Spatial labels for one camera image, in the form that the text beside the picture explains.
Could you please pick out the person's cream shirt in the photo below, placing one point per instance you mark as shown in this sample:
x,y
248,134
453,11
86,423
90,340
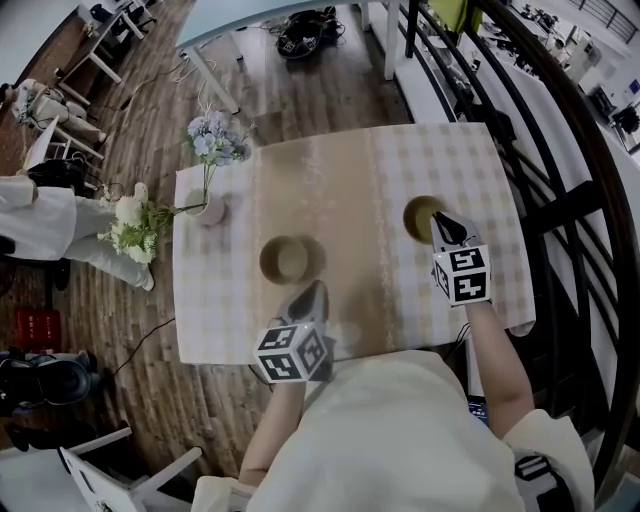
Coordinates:
x,y
390,435

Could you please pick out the person's left forearm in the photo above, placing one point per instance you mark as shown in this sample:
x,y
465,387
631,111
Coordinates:
x,y
270,435

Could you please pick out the person's right forearm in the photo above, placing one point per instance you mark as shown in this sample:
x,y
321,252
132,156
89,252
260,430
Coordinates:
x,y
500,370

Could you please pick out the black bag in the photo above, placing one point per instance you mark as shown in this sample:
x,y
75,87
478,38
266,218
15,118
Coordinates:
x,y
55,382

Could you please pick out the office desks with monitors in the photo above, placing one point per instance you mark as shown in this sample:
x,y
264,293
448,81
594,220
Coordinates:
x,y
92,47

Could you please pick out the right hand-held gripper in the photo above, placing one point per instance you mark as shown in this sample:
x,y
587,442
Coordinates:
x,y
465,275

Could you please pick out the white chair frame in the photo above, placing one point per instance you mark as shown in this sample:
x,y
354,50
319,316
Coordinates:
x,y
85,480

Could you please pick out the green cloth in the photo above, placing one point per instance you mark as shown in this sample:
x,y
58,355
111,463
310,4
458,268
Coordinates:
x,y
455,12

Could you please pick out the red plastic crate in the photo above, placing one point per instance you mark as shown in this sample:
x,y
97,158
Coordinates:
x,y
37,327

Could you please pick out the blue artificial flower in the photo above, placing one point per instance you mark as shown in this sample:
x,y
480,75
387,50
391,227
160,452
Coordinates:
x,y
215,140

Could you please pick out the white table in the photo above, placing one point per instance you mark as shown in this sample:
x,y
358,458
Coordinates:
x,y
42,145

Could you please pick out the light blue table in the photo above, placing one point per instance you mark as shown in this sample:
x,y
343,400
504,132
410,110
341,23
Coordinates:
x,y
225,15

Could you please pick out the beige checked tablecloth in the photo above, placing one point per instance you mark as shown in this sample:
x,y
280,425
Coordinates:
x,y
350,175

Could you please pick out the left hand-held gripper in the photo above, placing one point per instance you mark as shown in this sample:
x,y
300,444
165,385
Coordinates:
x,y
290,360

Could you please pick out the black metal railing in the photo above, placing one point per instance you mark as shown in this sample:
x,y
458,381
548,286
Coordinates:
x,y
412,30

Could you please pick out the device with blue screen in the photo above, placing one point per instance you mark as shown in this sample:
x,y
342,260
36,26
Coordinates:
x,y
478,411

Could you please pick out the white ceramic vase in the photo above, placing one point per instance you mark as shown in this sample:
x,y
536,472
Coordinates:
x,y
210,212

